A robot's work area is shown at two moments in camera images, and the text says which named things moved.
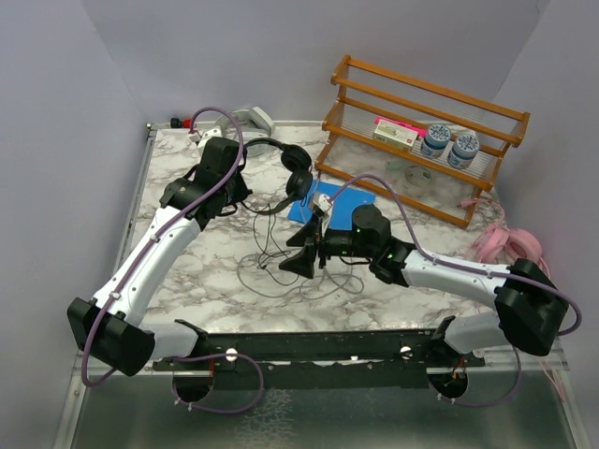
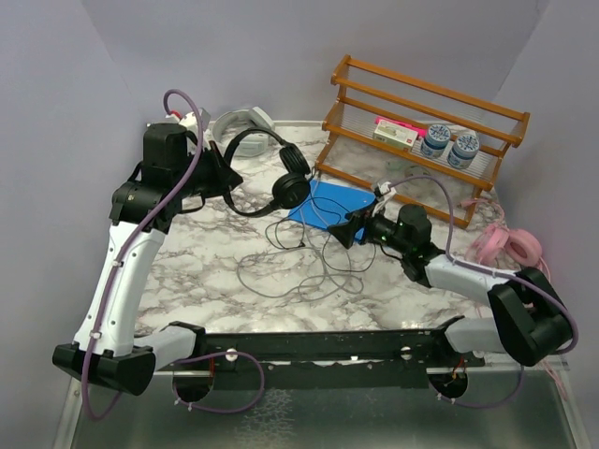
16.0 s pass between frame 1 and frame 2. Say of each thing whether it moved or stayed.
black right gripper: moved
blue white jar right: stayed
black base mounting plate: stayed
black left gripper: moved
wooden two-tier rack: stayed
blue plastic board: stayed
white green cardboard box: stayed
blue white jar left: stayed
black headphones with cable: moved
